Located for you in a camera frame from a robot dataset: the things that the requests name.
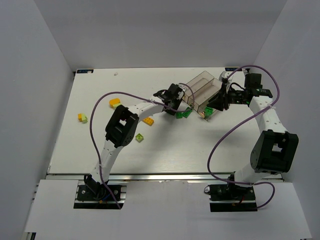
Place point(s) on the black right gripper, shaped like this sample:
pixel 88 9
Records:
pixel 224 95

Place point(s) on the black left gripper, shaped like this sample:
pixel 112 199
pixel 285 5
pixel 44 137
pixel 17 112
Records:
pixel 173 92

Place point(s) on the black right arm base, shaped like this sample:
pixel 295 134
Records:
pixel 228 198

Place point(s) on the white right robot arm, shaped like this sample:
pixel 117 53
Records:
pixel 275 149

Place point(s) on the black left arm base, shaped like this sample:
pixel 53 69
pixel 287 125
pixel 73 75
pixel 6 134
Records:
pixel 86 199

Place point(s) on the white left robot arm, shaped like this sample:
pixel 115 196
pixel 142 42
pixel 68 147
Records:
pixel 121 129

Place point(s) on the green square lego brick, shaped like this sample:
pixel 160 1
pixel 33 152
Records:
pixel 179 115

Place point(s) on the green stacked lego brick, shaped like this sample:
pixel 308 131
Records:
pixel 187 113

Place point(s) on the clear three-compartment plastic container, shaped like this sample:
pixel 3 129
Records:
pixel 198 92

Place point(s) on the orange flat lego brick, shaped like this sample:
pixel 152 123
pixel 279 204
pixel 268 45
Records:
pixel 149 121

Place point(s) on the lime square lego brick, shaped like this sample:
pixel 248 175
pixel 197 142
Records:
pixel 139 137

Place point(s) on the orange rounded lego brick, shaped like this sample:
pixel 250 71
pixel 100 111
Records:
pixel 114 101

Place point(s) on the pale green small lego brick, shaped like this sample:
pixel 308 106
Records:
pixel 84 119

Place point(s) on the orange small lego brick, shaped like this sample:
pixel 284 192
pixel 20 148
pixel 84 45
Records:
pixel 80 117

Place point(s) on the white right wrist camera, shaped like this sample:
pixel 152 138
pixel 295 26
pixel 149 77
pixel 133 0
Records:
pixel 225 75

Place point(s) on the aluminium front rail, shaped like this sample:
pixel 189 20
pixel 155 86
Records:
pixel 140 177

